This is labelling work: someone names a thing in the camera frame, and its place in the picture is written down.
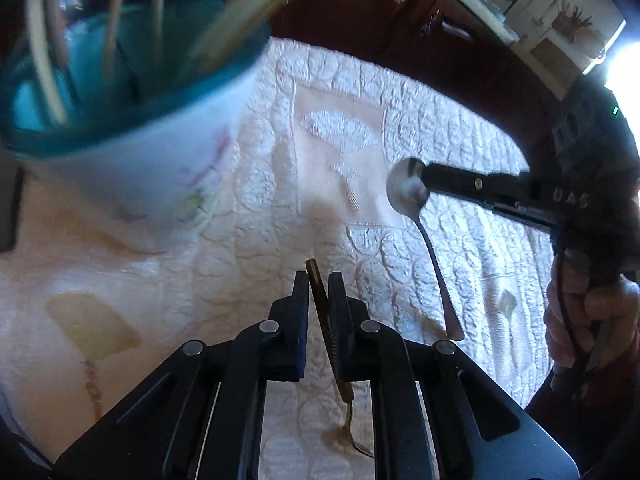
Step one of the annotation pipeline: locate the metal spoon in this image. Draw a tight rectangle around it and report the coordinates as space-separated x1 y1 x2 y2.
386 157 466 342

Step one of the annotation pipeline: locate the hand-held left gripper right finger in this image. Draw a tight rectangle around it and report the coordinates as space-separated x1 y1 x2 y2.
327 271 576 480

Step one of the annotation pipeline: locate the white floral cup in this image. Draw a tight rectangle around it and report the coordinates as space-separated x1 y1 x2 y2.
0 0 273 256

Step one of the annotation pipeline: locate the person's right hand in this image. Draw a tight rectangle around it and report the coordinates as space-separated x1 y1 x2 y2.
544 260 640 376

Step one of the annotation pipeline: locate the potted plant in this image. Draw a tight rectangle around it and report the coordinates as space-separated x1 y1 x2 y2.
551 1 595 45

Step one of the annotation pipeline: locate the metal fork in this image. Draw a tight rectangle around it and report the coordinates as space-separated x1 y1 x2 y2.
305 258 375 458

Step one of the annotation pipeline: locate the quilted white tablecloth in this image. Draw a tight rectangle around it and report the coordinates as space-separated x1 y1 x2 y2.
0 45 556 480

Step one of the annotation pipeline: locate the white countertop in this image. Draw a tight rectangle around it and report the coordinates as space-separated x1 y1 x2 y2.
404 0 522 47

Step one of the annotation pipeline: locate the dark flat object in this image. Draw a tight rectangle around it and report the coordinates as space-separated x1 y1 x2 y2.
0 166 26 254

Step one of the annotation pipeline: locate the dark wooden cabinet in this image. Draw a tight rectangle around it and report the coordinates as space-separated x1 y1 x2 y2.
270 0 576 161

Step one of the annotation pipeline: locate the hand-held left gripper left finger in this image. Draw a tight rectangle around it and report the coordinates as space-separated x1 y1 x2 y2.
52 270 311 480

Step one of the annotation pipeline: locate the bright window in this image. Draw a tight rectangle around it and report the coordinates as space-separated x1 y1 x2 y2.
602 27 640 108

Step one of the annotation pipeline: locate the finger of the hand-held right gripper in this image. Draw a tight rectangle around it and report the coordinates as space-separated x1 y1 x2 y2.
419 161 532 190
422 177 523 212

